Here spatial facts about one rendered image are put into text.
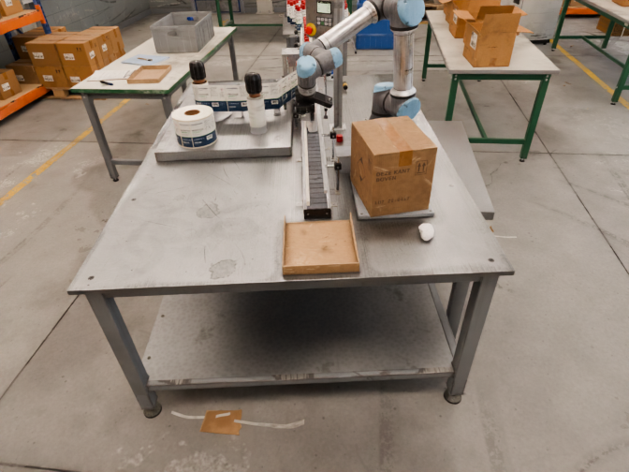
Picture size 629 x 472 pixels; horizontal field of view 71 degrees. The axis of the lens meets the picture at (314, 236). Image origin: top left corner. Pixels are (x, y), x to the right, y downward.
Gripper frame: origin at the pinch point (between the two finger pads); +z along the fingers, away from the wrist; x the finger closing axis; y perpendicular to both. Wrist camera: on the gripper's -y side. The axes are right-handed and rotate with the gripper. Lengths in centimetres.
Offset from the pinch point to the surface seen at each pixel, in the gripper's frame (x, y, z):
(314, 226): 56, 2, -9
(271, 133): -12.1, 21.2, 25.7
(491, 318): 80, -93, 74
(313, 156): 12.1, 0.6, 11.7
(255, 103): -19.9, 27.6, 11.4
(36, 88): -244, 318, 241
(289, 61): -68, 11, 34
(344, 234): 62, -10, -12
